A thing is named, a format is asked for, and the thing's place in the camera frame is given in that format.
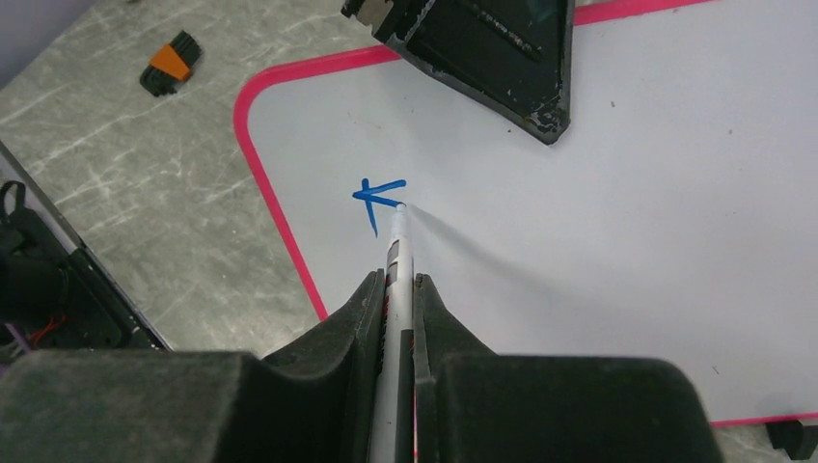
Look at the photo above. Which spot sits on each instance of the white dry erase marker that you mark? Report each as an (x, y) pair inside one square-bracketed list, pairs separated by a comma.
[(392, 428)]

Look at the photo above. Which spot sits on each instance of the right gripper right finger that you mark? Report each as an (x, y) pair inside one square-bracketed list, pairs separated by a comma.
[(475, 405)]

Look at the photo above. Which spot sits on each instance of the pink framed whiteboard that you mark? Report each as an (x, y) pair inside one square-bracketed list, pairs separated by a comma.
[(675, 218)]

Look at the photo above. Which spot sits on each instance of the black whiteboard clip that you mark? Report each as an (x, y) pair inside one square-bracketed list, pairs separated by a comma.
[(797, 439)]

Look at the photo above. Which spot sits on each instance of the orange black hex key set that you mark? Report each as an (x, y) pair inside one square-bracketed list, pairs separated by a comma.
[(172, 65)]

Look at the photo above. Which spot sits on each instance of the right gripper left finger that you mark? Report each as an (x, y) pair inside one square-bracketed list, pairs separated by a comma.
[(310, 401)]

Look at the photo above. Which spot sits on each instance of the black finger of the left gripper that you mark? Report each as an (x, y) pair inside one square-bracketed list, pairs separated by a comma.
[(512, 56)]

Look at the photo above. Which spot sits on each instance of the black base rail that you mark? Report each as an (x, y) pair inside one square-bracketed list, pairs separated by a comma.
[(55, 293)]

